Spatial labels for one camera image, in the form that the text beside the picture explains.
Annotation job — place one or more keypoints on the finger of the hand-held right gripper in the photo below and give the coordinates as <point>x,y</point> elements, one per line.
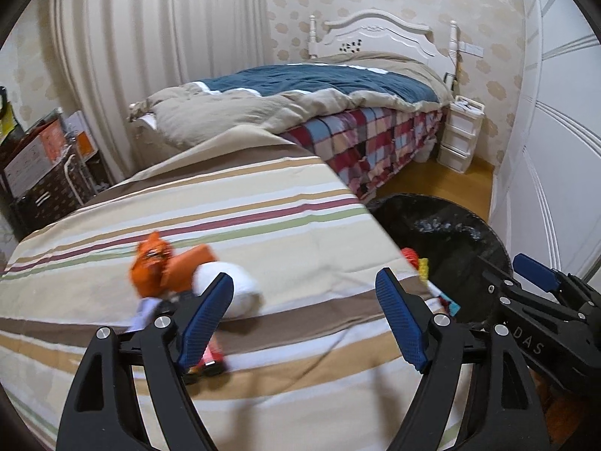
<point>504,286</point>
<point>535,272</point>

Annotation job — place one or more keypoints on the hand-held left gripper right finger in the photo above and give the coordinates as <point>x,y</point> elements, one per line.
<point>404,319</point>

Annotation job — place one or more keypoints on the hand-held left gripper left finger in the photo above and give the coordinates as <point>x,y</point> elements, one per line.
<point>206,319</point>

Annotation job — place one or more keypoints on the red wrapper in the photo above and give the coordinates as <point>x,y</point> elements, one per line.
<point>213,361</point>

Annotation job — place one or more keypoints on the white paper ball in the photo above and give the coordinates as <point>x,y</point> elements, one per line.
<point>239,291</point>

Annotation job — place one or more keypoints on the white and teal tube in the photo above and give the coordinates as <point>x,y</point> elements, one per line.
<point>451,306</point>

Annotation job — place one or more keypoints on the yellow foam net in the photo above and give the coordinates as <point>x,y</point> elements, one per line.
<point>424,270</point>

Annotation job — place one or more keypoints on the plain orange wrapper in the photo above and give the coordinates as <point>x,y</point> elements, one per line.
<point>190,265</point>

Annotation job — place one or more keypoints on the orange-red foam net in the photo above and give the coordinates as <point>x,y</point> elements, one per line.
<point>413,257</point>

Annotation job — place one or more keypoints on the purple and white wrapper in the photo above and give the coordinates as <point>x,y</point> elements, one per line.
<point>143,314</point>

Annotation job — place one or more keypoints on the black bagged waste bin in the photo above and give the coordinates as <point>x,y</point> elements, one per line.
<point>446,239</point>

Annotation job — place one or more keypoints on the printed orange wrapper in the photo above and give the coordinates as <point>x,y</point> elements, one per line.
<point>150,265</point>

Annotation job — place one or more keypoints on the striped cloth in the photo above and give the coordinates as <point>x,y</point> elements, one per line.
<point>234,197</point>

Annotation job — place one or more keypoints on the white wardrobe door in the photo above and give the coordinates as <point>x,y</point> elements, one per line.
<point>554,127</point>

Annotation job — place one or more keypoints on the white plastic drawer unit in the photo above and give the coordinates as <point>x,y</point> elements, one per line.
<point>462,136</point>

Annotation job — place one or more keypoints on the white bucket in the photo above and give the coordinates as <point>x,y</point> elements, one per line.
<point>423,150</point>

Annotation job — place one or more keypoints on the plaid bedsheet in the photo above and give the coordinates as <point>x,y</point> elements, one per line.
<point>371,141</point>

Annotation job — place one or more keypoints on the brown patterned storage box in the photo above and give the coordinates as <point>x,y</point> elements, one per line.
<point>47,202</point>

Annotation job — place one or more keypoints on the black and yellow stick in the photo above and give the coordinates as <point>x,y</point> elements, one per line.
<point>453,75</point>

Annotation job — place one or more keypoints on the orange and white box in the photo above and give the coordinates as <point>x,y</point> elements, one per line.
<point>82,136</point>

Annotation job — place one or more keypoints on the blue and beige duvet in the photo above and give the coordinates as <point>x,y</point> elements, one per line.
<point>291,84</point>

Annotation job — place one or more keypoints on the beige curtain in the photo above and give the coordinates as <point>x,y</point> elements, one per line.
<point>155,56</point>

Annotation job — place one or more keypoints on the white wooden headboard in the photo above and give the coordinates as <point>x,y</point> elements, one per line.
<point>385,35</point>

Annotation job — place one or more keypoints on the white metal frame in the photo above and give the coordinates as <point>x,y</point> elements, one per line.
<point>70,174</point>

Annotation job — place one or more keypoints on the white wall switch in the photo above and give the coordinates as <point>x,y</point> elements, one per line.
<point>472,49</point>

